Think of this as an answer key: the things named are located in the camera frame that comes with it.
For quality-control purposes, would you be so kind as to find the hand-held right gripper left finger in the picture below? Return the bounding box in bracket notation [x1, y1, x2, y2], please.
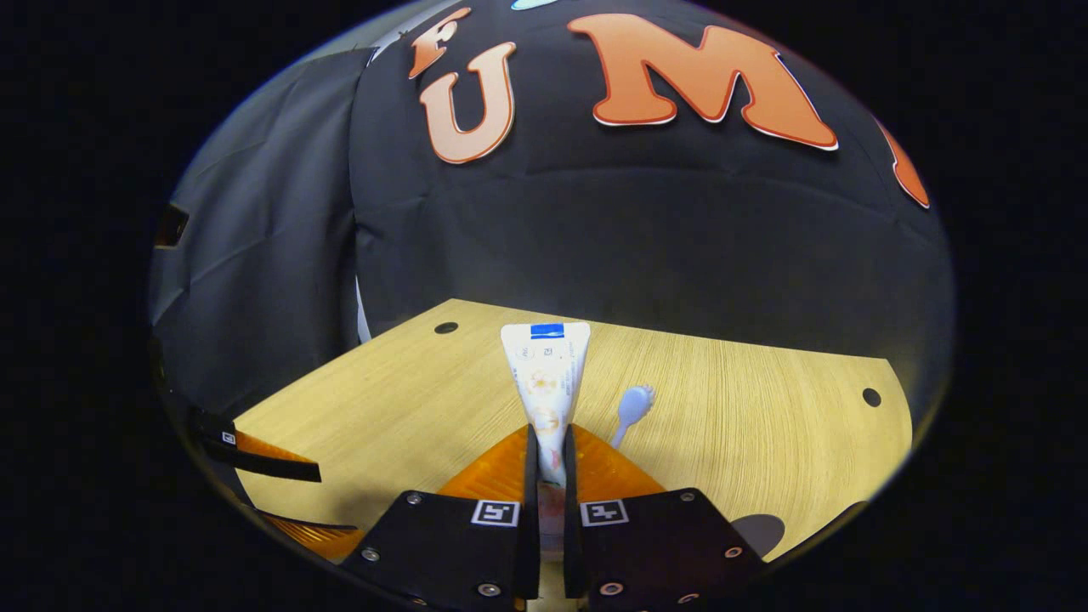
[340, 423, 541, 612]

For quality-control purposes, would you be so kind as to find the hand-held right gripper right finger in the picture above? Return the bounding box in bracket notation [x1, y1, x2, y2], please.
[563, 423, 766, 612]

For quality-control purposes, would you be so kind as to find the dark brown round coaster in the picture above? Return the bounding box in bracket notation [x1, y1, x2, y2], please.
[733, 513, 786, 558]

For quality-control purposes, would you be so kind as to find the pale blue toothbrush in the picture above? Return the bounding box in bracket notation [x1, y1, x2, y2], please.
[610, 384, 656, 450]

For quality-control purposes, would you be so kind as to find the white toothpaste tube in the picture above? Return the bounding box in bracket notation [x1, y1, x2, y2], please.
[500, 321, 592, 553]

